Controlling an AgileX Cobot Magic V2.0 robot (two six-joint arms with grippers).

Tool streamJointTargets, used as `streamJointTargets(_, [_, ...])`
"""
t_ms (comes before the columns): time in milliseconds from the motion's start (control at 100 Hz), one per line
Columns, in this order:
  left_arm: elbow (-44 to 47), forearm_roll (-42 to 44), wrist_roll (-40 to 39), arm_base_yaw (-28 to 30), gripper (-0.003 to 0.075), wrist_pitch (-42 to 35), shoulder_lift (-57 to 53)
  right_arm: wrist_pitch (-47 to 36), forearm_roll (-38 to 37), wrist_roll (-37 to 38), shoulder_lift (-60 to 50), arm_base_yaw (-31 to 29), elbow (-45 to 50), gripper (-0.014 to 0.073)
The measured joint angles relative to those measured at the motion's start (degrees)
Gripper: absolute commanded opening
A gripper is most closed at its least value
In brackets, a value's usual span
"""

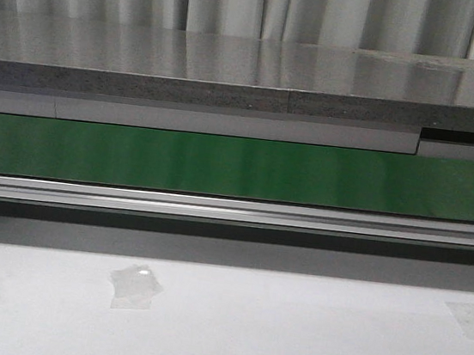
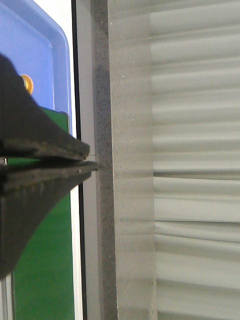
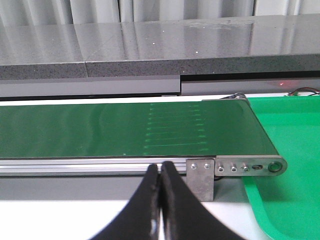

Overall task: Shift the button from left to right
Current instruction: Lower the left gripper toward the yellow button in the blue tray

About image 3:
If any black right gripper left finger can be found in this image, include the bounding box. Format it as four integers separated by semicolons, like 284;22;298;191
92;164;160;240

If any white pleated curtain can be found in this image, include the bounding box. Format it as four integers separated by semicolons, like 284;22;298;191
0;0;320;27

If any red black wire bundle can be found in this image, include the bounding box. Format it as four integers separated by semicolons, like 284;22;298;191
287;87;320;97

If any steel conveyor end bracket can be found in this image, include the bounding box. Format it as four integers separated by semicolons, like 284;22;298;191
186;155;288;202

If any green plastic tray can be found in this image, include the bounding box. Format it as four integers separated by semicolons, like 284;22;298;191
243;96;320;240

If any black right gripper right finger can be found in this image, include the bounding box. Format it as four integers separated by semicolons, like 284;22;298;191
160;161;243;240

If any green conveyor belt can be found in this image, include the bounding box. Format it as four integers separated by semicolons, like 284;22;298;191
0;99;278;158

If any aluminium conveyor frame rail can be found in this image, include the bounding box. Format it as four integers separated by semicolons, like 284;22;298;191
0;156;216;177

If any grey stone countertop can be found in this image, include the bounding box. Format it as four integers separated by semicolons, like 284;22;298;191
0;13;320;97

